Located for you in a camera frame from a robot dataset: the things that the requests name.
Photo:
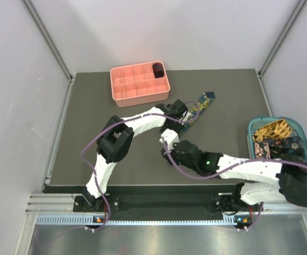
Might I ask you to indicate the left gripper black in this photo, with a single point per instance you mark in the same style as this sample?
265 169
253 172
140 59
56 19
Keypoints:
179 126

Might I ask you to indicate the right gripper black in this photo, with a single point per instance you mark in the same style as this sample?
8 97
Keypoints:
173 152

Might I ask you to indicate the blue yellow floral tie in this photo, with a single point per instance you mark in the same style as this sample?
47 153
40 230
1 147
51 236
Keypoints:
205 100

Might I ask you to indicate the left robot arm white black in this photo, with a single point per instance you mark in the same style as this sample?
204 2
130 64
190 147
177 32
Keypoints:
114 141

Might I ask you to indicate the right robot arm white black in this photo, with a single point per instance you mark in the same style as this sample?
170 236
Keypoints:
263 180

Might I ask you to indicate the rolled red blue tie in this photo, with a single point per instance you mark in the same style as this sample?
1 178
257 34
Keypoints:
158 70

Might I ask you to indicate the pink compartment organizer box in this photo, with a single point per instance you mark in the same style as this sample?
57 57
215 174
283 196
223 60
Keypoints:
135 84

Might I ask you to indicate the pink floral dark tie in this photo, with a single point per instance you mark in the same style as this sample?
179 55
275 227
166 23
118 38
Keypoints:
262 150

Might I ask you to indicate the orange patterned tie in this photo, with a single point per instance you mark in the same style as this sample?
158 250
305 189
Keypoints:
276 130

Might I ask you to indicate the dark floral navy tie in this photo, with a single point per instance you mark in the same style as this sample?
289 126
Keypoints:
290 145

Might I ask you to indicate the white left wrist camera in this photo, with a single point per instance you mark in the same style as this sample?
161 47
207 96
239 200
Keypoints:
187 117

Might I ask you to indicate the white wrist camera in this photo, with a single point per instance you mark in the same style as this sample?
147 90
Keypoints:
169 138
187 117

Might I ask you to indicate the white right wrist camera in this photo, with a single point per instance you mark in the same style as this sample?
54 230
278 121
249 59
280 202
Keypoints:
169 138

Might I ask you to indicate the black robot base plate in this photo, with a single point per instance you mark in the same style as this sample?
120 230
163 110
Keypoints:
196 199

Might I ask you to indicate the slotted grey cable duct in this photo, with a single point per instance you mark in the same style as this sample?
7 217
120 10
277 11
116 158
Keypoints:
96 220

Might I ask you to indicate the right aluminium frame post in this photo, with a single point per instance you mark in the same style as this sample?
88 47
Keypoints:
287 27

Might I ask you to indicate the aluminium frame post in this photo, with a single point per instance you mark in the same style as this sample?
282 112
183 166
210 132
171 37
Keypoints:
287 27
29 6

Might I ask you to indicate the left aluminium frame post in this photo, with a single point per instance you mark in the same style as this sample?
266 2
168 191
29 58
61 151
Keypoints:
29 6

